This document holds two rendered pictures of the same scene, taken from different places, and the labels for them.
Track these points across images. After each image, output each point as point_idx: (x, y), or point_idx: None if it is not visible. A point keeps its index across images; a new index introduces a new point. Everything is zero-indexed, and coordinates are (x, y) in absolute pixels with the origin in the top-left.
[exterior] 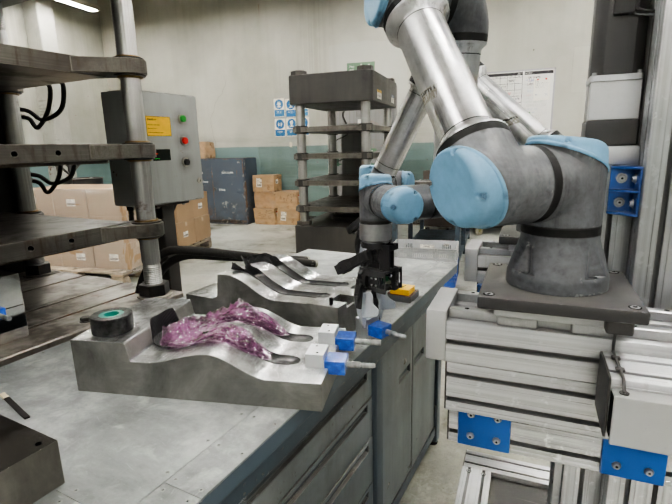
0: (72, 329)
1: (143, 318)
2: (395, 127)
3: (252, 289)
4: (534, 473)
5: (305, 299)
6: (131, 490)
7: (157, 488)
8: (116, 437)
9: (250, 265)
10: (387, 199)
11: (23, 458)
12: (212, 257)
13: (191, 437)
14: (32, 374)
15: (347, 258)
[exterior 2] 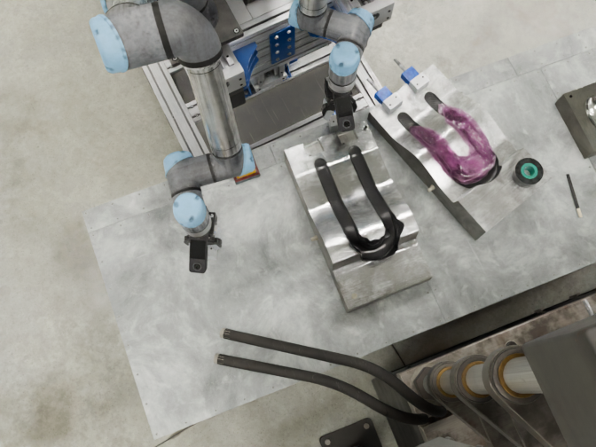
0: (525, 330)
1: (502, 183)
2: (230, 102)
3: (400, 194)
4: (192, 138)
5: (371, 156)
6: (530, 80)
7: (521, 74)
8: (528, 122)
9: (384, 224)
10: (372, 23)
11: (576, 89)
12: (354, 386)
13: (496, 98)
14: (562, 236)
15: (343, 120)
